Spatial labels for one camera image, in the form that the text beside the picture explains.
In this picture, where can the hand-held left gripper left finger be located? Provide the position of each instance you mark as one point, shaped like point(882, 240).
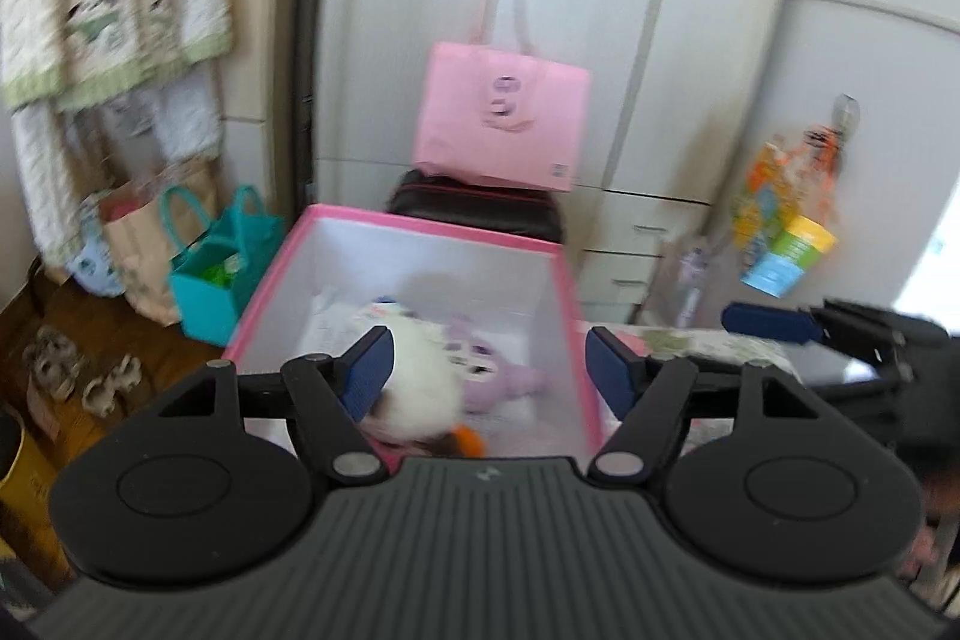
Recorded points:
point(369, 376)

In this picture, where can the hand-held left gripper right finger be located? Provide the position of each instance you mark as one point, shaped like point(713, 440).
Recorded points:
point(609, 377)

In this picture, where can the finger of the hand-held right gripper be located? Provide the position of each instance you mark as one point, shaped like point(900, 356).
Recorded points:
point(769, 321)

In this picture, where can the white plush dog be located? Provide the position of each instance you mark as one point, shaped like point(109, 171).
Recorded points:
point(420, 377)

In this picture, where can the pink storage box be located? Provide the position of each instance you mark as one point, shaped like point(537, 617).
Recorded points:
point(420, 257)

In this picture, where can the white printed plastic bag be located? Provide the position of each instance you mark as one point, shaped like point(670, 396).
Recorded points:
point(337, 321)

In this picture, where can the clear plastic bottle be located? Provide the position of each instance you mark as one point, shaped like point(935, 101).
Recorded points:
point(691, 284)

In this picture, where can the colourful hanging gift bag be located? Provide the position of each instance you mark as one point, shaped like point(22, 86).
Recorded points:
point(784, 227)

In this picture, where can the purple plush toy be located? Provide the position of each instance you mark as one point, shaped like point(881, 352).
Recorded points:
point(491, 370)

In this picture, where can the teal tote bag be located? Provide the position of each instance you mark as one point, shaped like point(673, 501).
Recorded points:
point(217, 287)

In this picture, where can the black suitcase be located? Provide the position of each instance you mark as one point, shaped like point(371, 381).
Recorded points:
point(472, 209)

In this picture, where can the brown paper bag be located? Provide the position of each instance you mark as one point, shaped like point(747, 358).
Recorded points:
point(139, 250)

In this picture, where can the pink tote bag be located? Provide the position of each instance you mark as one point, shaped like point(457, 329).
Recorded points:
point(502, 119)

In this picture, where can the white blue patterned bag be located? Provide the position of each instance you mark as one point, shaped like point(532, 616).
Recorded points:
point(94, 265)

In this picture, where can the white wardrobe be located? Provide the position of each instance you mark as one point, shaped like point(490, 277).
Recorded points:
point(600, 10)

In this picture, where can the grey wall hook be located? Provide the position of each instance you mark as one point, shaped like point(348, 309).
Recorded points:
point(845, 115)

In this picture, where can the dark door frame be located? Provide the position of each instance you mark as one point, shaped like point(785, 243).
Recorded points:
point(311, 33)

